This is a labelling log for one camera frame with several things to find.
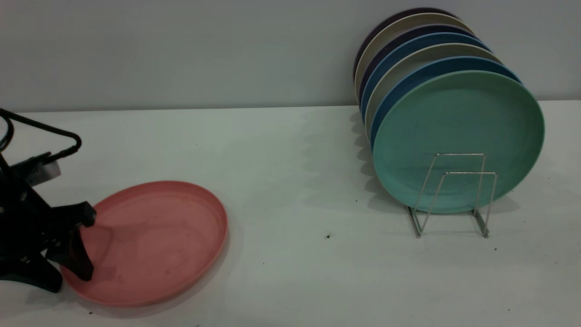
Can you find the blue round plate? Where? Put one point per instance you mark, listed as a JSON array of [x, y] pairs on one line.
[[454, 64], [426, 39]]

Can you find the green round plate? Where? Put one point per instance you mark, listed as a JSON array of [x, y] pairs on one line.
[[458, 122]]

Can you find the beige round plate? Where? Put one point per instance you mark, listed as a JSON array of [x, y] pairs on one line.
[[417, 19], [435, 51]]

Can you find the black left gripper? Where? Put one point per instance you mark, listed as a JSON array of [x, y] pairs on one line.
[[22, 222]]

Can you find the navy purple round plate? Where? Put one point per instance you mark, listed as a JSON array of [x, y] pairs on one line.
[[417, 30]]

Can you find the dark purple round plate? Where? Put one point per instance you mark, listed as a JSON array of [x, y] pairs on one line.
[[371, 34]]

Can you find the pink round plate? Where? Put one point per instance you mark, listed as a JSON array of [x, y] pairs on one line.
[[159, 245]]

